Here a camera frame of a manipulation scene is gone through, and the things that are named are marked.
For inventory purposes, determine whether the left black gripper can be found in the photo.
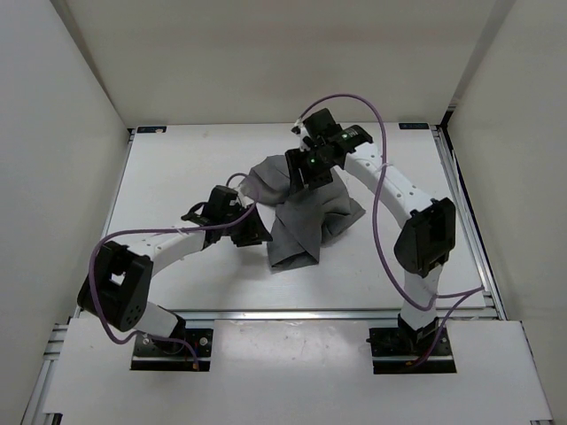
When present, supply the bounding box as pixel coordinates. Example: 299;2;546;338
220;203;273;247

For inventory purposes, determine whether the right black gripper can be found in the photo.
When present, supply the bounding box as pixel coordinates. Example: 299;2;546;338
285;145;337;196

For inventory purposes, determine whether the grey pleated skirt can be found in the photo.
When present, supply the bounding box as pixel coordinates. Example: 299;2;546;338
244;155;365;271

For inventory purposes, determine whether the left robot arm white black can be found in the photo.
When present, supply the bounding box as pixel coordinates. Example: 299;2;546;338
77;185;272;355

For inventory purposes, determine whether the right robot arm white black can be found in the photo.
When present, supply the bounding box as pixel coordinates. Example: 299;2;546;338
285;109;456;354

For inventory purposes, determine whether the right blue corner label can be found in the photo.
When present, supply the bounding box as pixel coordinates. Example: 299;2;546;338
399;122;430;131

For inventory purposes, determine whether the blue corner label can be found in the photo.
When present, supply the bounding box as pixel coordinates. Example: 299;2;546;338
136;126;167;134
399;122;430;131

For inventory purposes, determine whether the white front cover board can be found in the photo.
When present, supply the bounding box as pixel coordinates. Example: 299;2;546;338
44;319;551;424

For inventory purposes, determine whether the left blue corner label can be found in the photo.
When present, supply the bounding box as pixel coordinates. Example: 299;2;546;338
136;126;167;134

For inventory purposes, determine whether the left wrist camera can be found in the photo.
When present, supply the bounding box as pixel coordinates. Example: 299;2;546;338
235;184;253;207

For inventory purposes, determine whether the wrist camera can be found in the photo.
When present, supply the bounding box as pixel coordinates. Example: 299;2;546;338
235;184;253;207
291;121;313;151

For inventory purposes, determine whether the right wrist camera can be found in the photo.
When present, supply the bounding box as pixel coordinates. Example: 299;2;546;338
291;121;313;151

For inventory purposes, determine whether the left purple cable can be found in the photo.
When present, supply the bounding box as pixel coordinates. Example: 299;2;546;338
88;172;260;372

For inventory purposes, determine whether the purple cable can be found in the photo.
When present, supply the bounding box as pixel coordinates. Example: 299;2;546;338
293;93;485;367
88;172;260;372

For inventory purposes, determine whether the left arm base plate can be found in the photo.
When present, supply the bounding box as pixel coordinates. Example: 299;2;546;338
130;328;214;372

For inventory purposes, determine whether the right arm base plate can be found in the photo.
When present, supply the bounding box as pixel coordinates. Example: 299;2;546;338
367;328;457;375

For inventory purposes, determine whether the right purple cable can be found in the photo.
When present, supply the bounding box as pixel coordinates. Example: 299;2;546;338
293;93;485;367

